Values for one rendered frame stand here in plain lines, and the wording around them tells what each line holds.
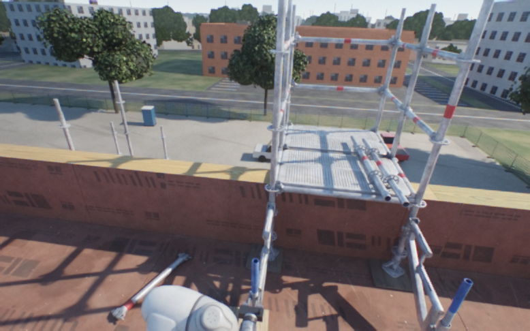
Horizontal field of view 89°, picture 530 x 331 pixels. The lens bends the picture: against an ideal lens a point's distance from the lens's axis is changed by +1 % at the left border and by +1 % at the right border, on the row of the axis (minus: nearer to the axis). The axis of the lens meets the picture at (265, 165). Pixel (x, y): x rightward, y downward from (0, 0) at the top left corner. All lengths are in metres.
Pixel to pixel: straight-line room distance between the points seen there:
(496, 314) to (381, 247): 0.89
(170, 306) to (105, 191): 2.08
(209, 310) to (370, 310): 1.68
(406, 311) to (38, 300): 2.76
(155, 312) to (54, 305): 1.74
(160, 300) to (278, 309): 1.38
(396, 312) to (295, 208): 1.07
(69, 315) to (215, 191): 1.35
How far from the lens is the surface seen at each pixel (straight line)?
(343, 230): 2.55
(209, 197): 2.49
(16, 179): 3.60
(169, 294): 1.05
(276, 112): 1.88
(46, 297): 2.82
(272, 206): 2.21
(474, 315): 2.80
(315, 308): 2.34
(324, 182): 2.25
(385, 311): 2.48
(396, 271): 2.76
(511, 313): 2.99
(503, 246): 3.04
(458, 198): 2.66
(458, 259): 3.00
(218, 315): 0.95
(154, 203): 2.77
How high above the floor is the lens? 1.90
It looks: 28 degrees down
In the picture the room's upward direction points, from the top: 2 degrees clockwise
